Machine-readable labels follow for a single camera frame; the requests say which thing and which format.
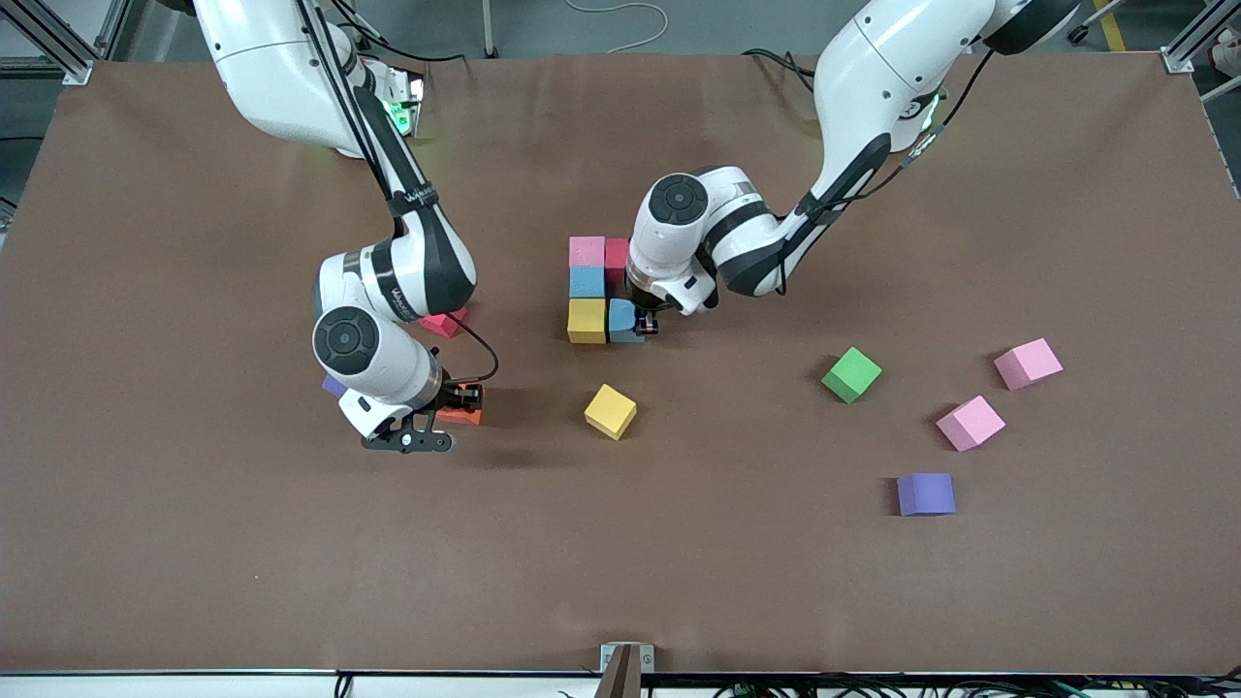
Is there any brown table mat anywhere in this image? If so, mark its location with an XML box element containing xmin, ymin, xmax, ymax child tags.
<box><xmin>0</xmin><ymin>50</ymin><xmax>1241</xmax><ymax>677</ymax></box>

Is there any aluminium frame post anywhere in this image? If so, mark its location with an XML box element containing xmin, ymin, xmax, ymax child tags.
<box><xmin>0</xmin><ymin>0</ymin><xmax>95</xmax><ymax>86</ymax></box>
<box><xmin>1161</xmin><ymin>0</ymin><xmax>1241</xmax><ymax>75</ymax></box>

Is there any black cable on mat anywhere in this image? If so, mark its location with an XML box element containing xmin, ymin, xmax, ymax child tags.
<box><xmin>742</xmin><ymin>47</ymin><xmax>820</xmax><ymax>83</ymax></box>

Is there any white table edge strip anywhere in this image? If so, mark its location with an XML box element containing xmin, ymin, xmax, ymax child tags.
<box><xmin>0</xmin><ymin>669</ymin><xmax>1241</xmax><ymax>698</ymax></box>

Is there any orange foam cube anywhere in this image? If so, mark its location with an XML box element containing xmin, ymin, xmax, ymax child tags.
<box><xmin>436</xmin><ymin>385</ymin><xmax>484</xmax><ymax>428</ymax></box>

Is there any green foam cube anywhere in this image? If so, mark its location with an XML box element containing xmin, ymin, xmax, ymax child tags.
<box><xmin>821</xmin><ymin>346</ymin><xmax>883</xmax><ymax>404</ymax></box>

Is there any dark vertical frame beam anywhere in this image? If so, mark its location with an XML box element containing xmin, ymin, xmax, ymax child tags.
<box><xmin>95</xmin><ymin>0</ymin><xmax>148</xmax><ymax>61</ymax></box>

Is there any yellow foam cube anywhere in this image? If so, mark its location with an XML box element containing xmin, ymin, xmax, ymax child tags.
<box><xmin>566</xmin><ymin>298</ymin><xmax>609</xmax><ymax>345</ymax></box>
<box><xmin>583</xmin><ymin>384</ymin><xmax>639</xmax><ymax>442</ymax></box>

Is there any white floor cable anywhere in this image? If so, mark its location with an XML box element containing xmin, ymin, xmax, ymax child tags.
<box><xmin>564</xmin><ymin>0</ymin><xmax>672</xmax><ymax>55</ymax></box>

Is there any metal table edge bracket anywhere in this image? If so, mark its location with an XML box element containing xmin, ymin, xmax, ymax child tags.
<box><xmin>599</xmin><ymin>643</ymin><xmax>655</xmax><ymax>698</ymax></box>

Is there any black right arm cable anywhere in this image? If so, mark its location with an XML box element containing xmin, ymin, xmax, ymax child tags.
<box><xmin>296</xmin><ymin>0</ymin><xmax>501</xmax><ymax>389</ymax></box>

